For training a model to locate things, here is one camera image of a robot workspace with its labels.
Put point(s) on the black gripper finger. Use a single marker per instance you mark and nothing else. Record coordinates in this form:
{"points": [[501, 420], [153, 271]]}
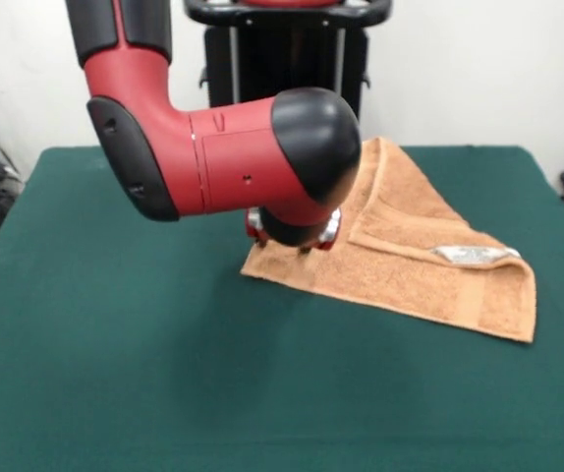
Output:
{"points": [[261, 242], [304, 250]]}

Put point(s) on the tan terry towel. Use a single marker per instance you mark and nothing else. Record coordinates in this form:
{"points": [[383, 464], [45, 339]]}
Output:
{"points": [[410, 275]]}

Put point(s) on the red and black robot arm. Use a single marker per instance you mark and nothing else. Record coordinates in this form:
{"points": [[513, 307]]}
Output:
{"points": [[233, 157]]}

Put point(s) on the dark green table cloth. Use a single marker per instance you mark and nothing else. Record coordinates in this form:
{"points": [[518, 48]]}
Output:
{"points": [[115, 344]]}

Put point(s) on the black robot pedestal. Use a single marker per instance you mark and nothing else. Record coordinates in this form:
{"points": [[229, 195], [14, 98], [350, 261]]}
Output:
{"points": [[287, 49]]}

